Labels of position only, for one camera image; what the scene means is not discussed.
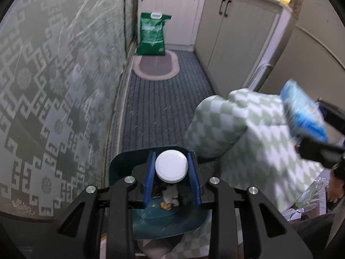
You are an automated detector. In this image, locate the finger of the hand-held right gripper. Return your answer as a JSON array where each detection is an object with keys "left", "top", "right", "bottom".
[
  {"left": 317, "top": 98, "right": 345, "bottom": 133},
  {"left": 295, "top": 137, "right": 345, "bottom": 169}
]

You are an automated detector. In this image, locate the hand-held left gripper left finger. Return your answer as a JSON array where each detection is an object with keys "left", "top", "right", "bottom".
[{"left": 55, "top": 151, "right": 157, "bottom": 259}]

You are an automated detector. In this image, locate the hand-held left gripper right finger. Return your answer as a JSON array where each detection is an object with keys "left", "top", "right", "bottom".
[{"left": 187, "top": 152, "right": 314, "bottom": 259}]

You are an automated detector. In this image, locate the white plastic bag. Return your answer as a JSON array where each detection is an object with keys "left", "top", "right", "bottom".
[{"left": 161, "top": 183, "right": 181, "bottom": 204}]

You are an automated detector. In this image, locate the white ridged round lid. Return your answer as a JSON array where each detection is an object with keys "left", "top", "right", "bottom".
[{"left": 154, "top": 148, "right": 188, "bottom": 183}]

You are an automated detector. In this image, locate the blue tissue pack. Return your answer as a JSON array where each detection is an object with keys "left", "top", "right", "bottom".
[{"left": 279, "top": 79, "right": 329, "bottom": 144}]

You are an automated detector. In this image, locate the teal trash bin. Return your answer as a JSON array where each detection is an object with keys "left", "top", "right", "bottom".
[{"left": 108, "top": 145, "right": 213, "bottom": 240}]

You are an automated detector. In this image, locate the person's right hand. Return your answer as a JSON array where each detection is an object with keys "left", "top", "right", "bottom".
[{"left": 326, "top": 177, "right": 345, "bottom": 211}]

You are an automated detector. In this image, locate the clear plastic bag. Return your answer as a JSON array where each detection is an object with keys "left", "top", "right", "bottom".
[{"left": 283, "top": 177, "right": 331, "bottom": 222}]

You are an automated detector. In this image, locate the beige refrigerator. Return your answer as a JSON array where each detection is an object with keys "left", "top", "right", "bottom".
[{"left": 259, "top": 24, "right": 345, "bottom": 103}]

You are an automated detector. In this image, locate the green white checkered tablecloth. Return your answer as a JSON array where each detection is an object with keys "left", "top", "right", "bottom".
[{"left": 172, "top": 88, "right": 325, "bottom": 259}]

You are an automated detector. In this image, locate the striped grey rug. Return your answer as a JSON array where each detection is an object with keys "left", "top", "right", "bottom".
[{"left": 119, "top": 50, "right": 216, "bottom": 154}]

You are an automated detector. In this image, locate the oval floor mat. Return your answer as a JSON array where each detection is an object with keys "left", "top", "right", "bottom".
[{"left": 132, "top": 49, "right": 180, "bottom": 81}]

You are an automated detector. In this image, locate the patterned glass sliding door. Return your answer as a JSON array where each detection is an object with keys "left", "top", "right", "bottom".
[
  {"left": 0, "top": 0, "right": 127, "bottom": 222},
  {"left": 124, "top": 0, "right": 141, "bottom": 57}
]

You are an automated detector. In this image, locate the beige kitchen cabinet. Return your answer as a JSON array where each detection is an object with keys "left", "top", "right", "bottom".
[{"left": 194, "top": 0, "right": 294, "bottom": 92}]

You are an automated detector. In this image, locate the green rice bag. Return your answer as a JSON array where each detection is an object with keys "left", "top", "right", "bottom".
[{"left": 135, "top": 12, "right": 172, "bottom": 57}]

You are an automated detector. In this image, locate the white kitchen cabinet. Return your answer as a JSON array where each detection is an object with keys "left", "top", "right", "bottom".
[{"left": 137, "top": 0, "right": 208, "bottom": 52}]

